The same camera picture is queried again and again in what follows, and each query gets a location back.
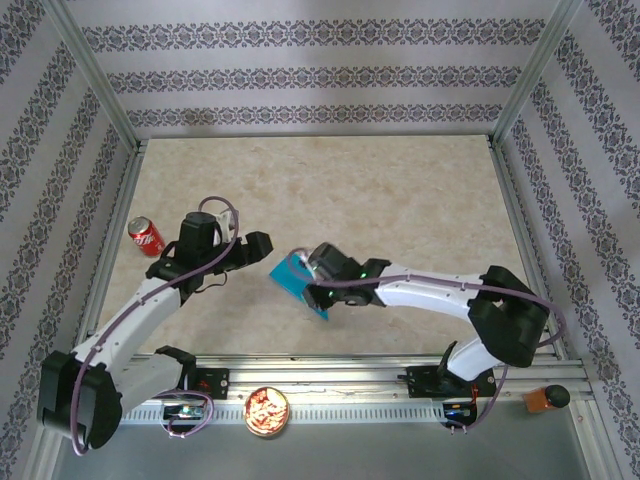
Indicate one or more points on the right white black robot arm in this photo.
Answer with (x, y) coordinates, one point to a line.
(505, 315)

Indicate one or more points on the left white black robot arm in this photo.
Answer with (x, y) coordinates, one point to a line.
(130, 325)

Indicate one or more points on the red soda can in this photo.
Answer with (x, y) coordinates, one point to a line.
(146, 239)

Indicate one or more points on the round tin of red food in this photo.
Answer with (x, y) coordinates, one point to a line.
(266, 411)

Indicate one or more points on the small circuit board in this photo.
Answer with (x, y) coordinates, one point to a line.
(457, 411)
(182, 412)

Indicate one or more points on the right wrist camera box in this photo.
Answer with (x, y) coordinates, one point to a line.
(302, 260)

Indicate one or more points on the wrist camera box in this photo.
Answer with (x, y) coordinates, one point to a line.
(224, 227)
(302, 260)

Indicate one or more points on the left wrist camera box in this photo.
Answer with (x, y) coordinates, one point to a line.
(224, 227)

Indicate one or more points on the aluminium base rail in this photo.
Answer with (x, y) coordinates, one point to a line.
(325, 372)

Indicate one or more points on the aluminium side rail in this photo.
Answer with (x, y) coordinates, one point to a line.
(107, 250)
(515, 200)

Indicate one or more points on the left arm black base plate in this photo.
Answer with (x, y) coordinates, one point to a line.
(215, 384)

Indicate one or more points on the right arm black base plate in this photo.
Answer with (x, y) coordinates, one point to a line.
(422, 384)

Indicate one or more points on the aluminium frame post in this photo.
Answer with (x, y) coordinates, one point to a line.
(100, 82)
(534, 70)

